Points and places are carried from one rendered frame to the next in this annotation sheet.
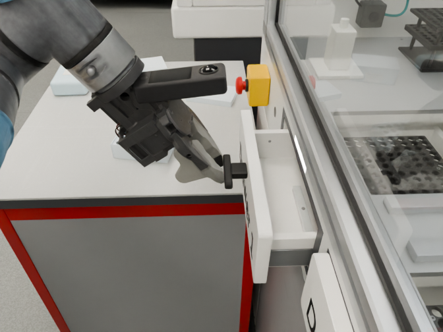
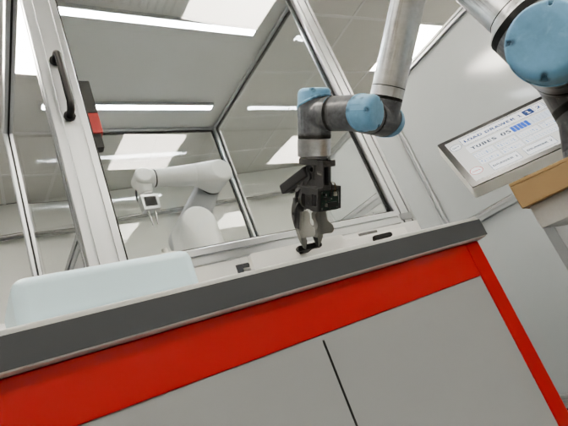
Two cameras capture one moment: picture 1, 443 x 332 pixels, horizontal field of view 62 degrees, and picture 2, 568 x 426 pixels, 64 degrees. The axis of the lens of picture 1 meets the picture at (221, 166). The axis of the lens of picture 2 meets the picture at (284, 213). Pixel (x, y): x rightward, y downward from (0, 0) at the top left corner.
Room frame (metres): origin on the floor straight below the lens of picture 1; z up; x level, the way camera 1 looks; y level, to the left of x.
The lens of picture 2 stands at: (1.08, 0.86, 0.67)
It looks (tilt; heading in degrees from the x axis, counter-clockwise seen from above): 17 degrees up; 235
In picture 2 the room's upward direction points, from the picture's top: 22 degrees counter-clockwise
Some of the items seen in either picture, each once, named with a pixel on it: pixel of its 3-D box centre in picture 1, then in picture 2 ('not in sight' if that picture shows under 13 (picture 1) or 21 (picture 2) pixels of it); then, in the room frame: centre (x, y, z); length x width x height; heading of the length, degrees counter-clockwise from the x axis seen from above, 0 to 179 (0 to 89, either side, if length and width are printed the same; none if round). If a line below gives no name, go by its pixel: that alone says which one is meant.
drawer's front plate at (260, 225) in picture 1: (251, 185); (305, 264); (0.43, -0.05, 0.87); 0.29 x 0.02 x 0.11; 2
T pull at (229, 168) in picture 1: (235, 170); (306, 248); (0.43, -0.02, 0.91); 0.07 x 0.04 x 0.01; 2
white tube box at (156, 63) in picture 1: (144, 72); not in sight; (1.01, 0.23, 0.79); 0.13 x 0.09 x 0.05; 108
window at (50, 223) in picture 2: not in sight; (35, 166); (0.90, -0.58, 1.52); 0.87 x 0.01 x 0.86; 92
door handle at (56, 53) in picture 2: not in sight; (62, 81); (0.86, -0.08, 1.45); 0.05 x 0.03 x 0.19; 92
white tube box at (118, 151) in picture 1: (145, 142); not in sight; (0.68, 0.17, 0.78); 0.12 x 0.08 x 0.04; 81
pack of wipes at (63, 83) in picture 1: (74, 76); (104, 300); (0.99, 0.43, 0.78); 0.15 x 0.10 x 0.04; 4
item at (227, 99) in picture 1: (212, 93); not in sight; (0.92, 0.02, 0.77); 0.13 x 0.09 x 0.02; 75
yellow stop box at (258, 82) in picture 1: (256, 85); not in sight; (0.77, -0.08, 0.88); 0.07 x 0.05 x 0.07; 2
